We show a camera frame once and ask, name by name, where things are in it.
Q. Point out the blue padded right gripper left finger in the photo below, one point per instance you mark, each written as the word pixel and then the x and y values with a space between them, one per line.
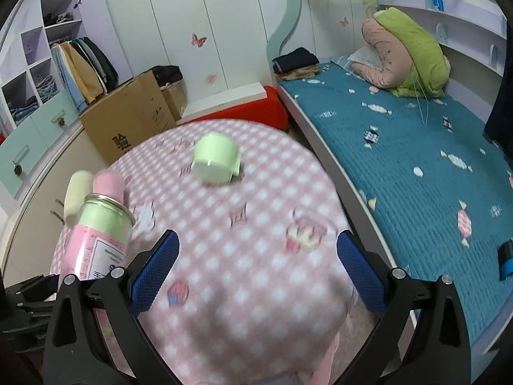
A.
pixel 75 351

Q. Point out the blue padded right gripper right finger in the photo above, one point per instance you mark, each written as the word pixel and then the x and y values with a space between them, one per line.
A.
pixel 421 336

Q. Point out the black clothes in box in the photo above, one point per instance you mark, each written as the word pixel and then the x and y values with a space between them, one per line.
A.
pixel 166 74

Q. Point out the white wardrobe with butterflies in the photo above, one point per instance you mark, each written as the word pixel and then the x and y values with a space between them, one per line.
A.
pixel 218 45

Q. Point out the black folded clothes on bed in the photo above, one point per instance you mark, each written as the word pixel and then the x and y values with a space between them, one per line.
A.
pixel 296 59

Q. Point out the small cardboard box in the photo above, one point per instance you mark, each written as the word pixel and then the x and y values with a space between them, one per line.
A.
pixel 175 97

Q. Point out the red stool with white top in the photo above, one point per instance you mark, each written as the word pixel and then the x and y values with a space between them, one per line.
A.
pixel 252 102

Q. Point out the light green mug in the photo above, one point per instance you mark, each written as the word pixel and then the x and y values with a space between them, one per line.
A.
pixel 217 159

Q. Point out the white low cabinet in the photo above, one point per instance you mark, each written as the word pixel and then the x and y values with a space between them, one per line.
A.
pixel 30 236

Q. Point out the large cardboard box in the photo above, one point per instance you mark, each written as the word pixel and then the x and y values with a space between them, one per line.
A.
pixel 128 116

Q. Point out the purple open shelf unit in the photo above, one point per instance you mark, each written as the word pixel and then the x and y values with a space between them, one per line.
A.
pixel 38 116

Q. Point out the white pillow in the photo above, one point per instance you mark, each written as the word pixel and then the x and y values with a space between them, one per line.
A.
pixel 367 56

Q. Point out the pink checkered tablecloth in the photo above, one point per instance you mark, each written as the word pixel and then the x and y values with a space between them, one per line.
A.
pixel 257 292

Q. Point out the green and pink folded quilt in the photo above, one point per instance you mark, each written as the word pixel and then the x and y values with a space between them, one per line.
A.
pixel 413 62

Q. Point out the teal patterned bed cover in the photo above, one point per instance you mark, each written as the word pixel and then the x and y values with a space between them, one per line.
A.
pixel 439 194

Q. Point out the hanging clothes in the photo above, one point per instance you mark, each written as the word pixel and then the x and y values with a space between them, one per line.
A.
pixel 85 70

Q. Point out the pink felt-wrapped cup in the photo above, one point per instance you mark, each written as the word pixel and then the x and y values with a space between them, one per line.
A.
pixel 109 184

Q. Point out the cream felt-wrapped cup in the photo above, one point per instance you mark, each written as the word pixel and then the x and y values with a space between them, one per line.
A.
pixel 80 186

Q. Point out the black and blue device on bed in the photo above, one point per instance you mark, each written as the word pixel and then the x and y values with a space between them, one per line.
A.
pixel 505 260

